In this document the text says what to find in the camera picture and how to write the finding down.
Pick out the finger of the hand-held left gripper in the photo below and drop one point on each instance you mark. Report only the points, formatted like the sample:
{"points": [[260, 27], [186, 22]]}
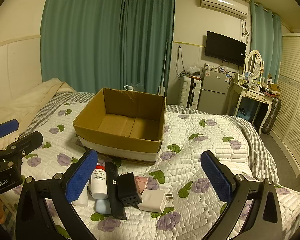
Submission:
{"points": [[5, 128], [27, 140]]}

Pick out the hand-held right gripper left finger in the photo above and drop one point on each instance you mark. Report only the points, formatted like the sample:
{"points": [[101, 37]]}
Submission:
{"points": [[81, 177]]}

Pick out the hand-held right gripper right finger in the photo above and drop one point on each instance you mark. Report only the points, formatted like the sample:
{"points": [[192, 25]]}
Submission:
{"points": [[216, 177]]}

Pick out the white bottle with red cap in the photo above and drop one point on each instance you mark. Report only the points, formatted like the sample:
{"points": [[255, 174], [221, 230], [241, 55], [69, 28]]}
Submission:
{"points": [[99, 182]]}

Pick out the black remote control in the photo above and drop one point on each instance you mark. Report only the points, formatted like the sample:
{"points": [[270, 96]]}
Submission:
{"points": [[112, 195]]}

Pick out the light blue rounded case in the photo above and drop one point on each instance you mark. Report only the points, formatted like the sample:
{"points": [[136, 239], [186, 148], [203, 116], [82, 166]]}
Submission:
{"points": [[102, 206]]}

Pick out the black power adapter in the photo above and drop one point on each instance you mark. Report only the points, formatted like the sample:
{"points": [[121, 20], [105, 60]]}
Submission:
{"points": [[127, 188]]}

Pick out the brown cardboard box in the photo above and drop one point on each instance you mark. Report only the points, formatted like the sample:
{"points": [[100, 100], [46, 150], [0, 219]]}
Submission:
{"points": [[120, 140]]}

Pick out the pink rose-print box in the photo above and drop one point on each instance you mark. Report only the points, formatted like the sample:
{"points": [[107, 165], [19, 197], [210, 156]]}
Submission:
{"points": [[142, 183]]}

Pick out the white charger plug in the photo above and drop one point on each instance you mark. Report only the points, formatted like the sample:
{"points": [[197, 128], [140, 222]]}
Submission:
{"points": [[151, 200]]}

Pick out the floral white quilt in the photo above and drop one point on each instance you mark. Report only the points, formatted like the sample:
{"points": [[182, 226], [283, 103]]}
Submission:
{"points": [[190, 180]]}

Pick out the cream blanket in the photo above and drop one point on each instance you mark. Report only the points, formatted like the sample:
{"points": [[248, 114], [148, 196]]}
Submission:
{"points": [[20, 102]]}

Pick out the blue plastic basket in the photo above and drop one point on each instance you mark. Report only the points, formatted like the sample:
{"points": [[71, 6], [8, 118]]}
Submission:
{"points": [[244, 113]]}

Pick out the dark checked suitcase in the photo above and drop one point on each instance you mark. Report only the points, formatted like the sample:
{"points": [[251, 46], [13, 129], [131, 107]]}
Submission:
{"points": [[272, 115]]}

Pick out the grey small fridge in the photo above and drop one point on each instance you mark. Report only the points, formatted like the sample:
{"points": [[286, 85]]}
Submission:
{"points": [[213, 90]]}

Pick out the white ribbed suitcase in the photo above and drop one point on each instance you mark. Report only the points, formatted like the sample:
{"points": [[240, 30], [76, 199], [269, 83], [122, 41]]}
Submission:
{"points": [[186, 92]]}

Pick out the white dressing table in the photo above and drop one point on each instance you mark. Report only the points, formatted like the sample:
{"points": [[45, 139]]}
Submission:
{"points": [[255, 95]]}

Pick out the clear water jug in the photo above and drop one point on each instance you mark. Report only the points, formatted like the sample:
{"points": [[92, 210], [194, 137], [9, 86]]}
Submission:
{"points": [[133, 88]]}

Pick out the small open cardboard box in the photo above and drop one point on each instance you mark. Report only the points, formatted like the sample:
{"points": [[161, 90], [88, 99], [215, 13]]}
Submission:
{"points": [[273, 88]]}

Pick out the clear plastic bag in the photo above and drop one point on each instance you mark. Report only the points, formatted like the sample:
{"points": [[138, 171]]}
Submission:
{"points": [[192, 70]]}

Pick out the white pole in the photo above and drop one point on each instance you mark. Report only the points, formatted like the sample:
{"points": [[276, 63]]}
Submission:
{"points": [[163, 80]]}

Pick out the cream louvred wardrobe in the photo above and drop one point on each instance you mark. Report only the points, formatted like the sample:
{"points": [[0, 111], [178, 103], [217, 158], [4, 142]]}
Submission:
{"points": [[293, 92]]}

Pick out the wide green curtain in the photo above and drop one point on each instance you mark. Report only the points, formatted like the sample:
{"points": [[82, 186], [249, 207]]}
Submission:
{"points": [[80, 35]]}

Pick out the oval white-framed mirror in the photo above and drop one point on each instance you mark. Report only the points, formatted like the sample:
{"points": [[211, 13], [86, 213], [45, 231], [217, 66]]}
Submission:
{"points": [[254, 61]]}

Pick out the light teal curtain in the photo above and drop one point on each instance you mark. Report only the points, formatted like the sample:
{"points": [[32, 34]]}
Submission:
{"points": [[262, 37]]}

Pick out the narrow green curtain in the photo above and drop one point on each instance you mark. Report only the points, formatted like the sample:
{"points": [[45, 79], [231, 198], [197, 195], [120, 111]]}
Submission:
{"points": [[150, 37]]}

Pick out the white air conditioner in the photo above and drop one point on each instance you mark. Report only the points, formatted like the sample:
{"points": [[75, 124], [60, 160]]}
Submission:
{"points": [[222, 3]]}

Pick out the small picture frame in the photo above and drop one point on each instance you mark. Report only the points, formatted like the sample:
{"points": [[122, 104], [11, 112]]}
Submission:
{"points": [[247, 76]]}

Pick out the black wall television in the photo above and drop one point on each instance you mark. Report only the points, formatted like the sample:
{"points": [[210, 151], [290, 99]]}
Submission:
{"points": [[225, 47]]}

